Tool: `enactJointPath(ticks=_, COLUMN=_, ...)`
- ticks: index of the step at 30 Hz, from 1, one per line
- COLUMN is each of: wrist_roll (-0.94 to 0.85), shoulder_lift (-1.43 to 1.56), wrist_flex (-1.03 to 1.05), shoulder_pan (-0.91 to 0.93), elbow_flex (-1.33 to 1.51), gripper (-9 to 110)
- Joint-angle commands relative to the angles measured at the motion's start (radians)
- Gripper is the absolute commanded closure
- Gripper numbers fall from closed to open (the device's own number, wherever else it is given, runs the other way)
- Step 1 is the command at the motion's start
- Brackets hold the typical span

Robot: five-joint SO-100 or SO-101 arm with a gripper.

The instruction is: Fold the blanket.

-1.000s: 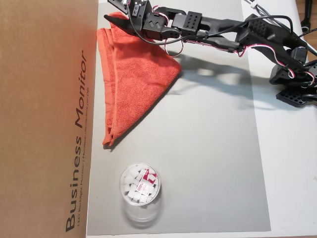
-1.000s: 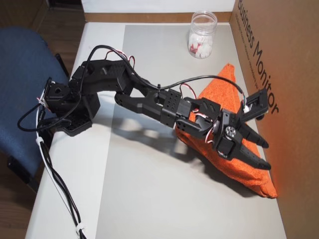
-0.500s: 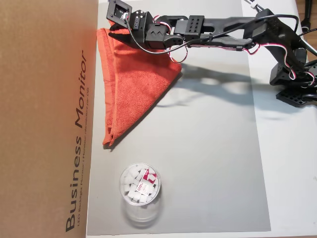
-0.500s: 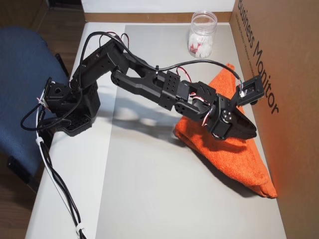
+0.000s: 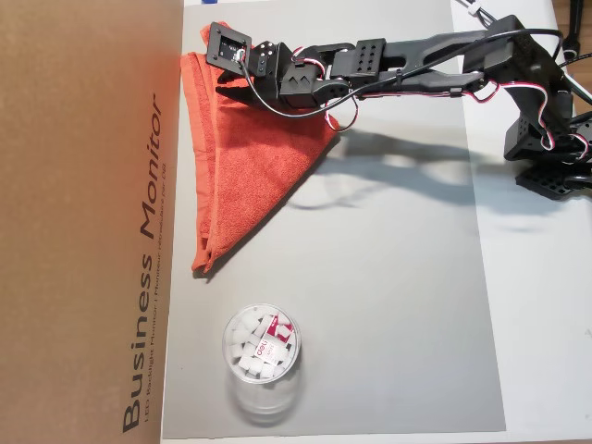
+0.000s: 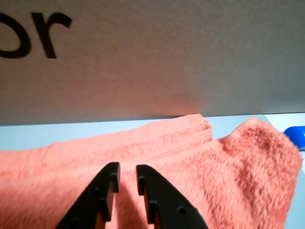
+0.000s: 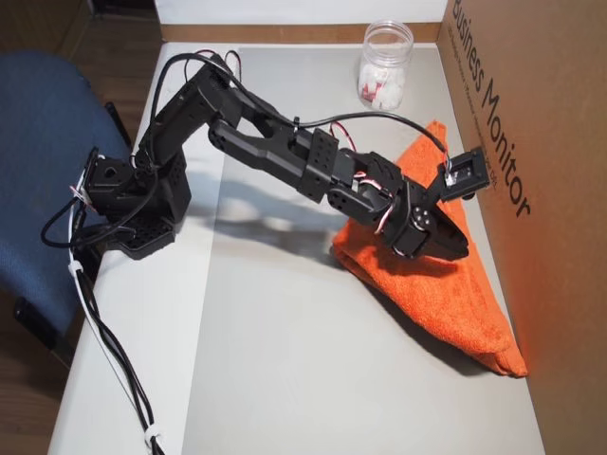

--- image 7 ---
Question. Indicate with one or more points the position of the black perforated clamp plate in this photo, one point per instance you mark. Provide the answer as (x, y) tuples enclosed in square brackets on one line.
[(147, 234)]

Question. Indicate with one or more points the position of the brown Business Monitor cardboard box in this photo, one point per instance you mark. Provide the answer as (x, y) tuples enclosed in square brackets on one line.
[(559, 284)]

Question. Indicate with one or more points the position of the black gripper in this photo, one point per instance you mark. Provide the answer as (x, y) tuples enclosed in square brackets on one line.
[(412, 233)]

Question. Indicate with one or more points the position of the blue office chair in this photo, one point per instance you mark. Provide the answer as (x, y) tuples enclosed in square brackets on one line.
[(38, 166)]

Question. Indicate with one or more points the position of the orange terry towel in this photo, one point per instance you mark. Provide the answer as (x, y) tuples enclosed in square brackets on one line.
[(427, 294)]

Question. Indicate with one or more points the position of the black square wrist camera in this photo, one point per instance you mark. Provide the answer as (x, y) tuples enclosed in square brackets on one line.
[(467, 173)]

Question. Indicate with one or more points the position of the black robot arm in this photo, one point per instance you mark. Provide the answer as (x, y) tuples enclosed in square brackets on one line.
[(265, 147)]

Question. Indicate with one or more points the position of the clear plastic jar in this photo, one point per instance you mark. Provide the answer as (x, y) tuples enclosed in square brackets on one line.
[(384, 61)]

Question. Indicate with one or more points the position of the grey table mat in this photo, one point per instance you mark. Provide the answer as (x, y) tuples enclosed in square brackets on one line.
[(294, 355)]

